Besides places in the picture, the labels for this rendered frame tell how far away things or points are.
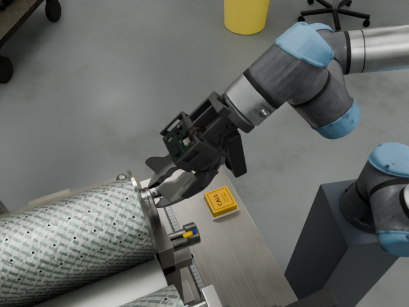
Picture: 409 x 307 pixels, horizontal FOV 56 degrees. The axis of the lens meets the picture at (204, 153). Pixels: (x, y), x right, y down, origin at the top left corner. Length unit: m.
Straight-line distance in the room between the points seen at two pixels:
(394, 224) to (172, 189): 0.49
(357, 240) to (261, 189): 1.19
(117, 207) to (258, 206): 1.60
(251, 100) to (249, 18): 2.70
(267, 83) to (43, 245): 0.39
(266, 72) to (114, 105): 2.22
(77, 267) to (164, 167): 0.21
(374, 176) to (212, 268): 0.44
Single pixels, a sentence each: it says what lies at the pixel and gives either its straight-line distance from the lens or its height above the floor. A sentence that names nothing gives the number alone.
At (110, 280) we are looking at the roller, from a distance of 0.65.
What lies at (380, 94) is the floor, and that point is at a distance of 2.99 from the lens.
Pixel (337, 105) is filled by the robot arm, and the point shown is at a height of 1.42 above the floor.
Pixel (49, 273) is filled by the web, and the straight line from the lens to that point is 0.62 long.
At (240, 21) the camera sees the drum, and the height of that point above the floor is 0.13.
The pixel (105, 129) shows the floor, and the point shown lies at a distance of 2.57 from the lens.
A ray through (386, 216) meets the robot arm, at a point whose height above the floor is 1.10.
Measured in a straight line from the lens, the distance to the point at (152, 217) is 0.63.
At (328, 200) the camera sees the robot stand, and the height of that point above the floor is 0.90.
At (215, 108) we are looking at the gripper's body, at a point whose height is 1.43.
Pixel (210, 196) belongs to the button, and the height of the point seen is 0.92.
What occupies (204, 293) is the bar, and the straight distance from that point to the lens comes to 0.37.
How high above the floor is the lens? 1.81
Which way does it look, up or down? 50 degrees down
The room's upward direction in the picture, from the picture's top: straight up
